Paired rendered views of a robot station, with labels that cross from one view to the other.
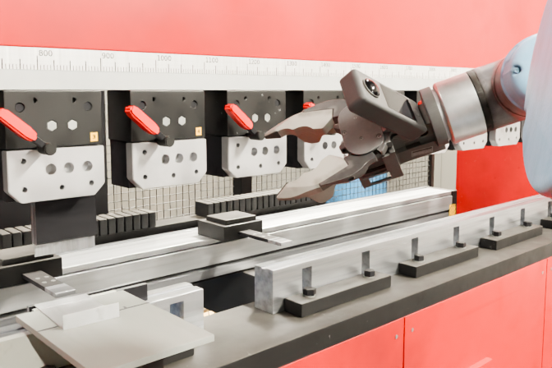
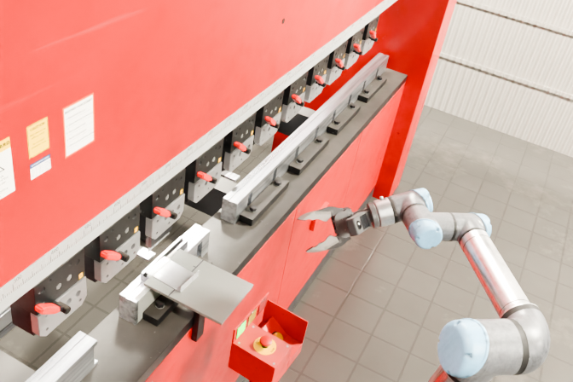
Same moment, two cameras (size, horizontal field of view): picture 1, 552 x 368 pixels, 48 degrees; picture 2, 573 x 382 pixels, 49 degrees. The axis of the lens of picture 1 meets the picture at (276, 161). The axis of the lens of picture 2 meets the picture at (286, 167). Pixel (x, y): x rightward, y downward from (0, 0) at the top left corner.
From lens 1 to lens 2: 127 cm
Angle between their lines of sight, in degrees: 37
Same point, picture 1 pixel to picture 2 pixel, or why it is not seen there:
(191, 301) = (205, 239)
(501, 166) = not seen: hidden behind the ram
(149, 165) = (199, 190)
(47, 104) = (166, 188)
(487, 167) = not seen: hidden behind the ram
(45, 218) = not seen: hidden behind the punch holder
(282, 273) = (240, 202)
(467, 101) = (390, 218)
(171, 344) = (239, 296)
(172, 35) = (214, 118)
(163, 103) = (207, 156)
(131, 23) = (199, 124)
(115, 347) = (216, 302)
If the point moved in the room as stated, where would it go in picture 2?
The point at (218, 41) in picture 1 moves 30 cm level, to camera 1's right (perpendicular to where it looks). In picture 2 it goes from (232, 107) to (324, 102)
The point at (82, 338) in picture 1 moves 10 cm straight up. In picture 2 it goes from (194, 297) to (197, 272)
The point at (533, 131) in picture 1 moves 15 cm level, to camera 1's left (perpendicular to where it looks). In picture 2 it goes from (442, 351) to (380, 366)
